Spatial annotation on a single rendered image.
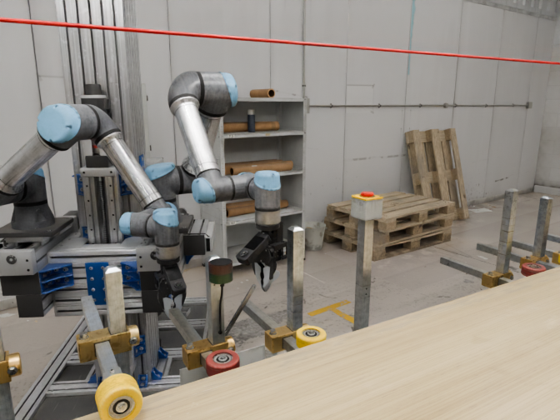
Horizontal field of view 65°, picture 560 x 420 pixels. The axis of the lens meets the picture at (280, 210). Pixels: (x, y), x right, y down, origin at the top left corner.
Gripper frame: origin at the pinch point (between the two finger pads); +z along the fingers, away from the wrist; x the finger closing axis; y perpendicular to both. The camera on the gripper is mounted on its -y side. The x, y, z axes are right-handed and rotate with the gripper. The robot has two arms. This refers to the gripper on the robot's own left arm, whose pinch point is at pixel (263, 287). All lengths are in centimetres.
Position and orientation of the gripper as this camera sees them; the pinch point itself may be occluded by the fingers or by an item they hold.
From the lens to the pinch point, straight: 136.6
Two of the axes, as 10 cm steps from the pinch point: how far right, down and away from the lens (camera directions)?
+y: 6.5, -1.8, 7.4
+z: 0.0, 9.7, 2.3
